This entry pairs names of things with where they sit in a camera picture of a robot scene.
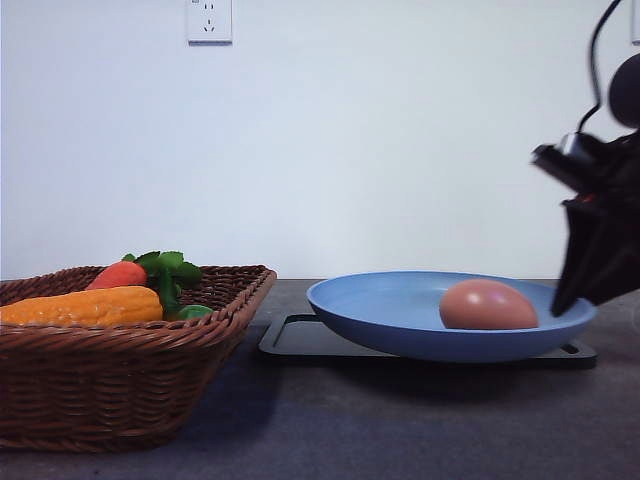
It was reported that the brown egg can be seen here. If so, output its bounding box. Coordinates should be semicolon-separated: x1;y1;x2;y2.
439;279;539;330

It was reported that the blue plate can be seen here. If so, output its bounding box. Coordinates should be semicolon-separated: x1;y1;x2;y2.
306;271;598;364

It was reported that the white wall socket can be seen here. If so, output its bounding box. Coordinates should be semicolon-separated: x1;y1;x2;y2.
185;0;233;48

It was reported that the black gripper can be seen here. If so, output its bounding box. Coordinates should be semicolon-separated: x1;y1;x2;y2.
551;131;640;316

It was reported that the black cable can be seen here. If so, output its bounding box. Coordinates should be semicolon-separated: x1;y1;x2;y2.
576;0;622;135

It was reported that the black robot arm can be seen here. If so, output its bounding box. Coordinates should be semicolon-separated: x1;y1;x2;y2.
552;54;640;316

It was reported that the white wall plate right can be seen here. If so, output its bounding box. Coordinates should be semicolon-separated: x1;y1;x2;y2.
632;0;640;46

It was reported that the yellow toy corn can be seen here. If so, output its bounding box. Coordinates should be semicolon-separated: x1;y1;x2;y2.
0;286;164;326

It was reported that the green toy pepper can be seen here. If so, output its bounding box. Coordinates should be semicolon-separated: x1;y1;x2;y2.
177;305;214;320

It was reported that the brown wicker basket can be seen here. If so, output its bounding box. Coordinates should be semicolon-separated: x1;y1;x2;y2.
0;265;278;453

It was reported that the black tray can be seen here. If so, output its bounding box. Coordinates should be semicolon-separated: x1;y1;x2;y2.
260;313;598;369

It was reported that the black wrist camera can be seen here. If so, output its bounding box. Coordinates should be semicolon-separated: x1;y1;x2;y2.
530;132;608;193

